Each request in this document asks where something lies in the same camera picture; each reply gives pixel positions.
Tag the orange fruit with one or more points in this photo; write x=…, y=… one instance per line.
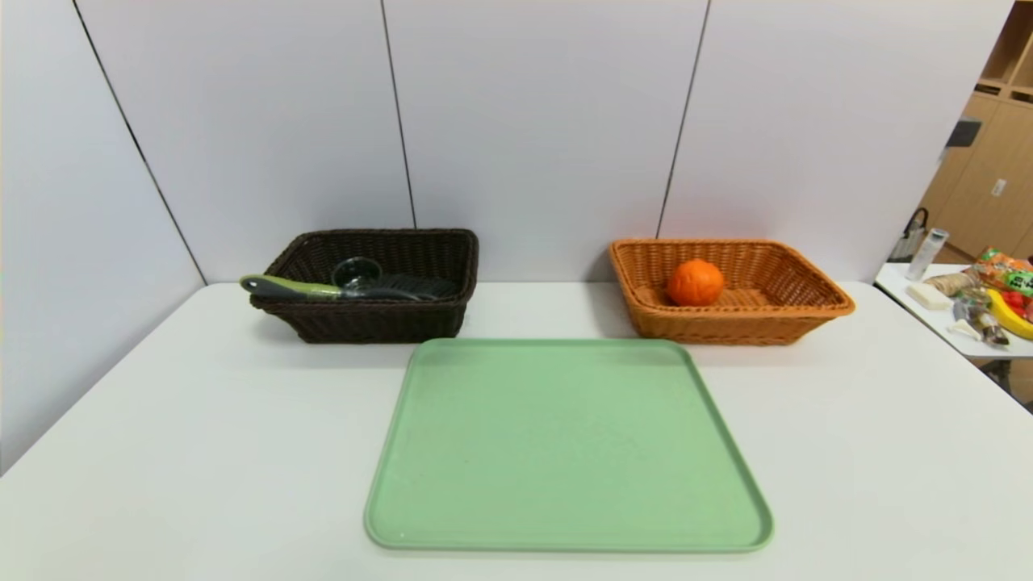
x=696, y=282

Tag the dark brown wicker basket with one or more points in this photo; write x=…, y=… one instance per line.
x=379, y=319

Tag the orange wicker basket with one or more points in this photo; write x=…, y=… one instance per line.
x=742, y=323

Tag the light green plastic tray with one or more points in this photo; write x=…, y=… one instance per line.
x=565, y=452

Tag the white block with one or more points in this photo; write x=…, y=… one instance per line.
x=928, y=296

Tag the clear plastic bottle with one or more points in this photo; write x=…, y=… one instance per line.
x=928, y=254

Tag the beige bread packet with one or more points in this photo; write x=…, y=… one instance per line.
x=952, y=282

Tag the silver foil wrapper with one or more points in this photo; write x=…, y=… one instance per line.
x=980, y=323

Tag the grey cabinet plaque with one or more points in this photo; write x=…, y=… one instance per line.
x=964, y=133

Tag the wooden cabinet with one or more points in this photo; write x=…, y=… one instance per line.
x=984, y=186

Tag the orange green snack packet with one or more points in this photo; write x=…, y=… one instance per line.
x=1005, y=270

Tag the yellow banana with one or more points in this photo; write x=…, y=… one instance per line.
x=1009, y=319

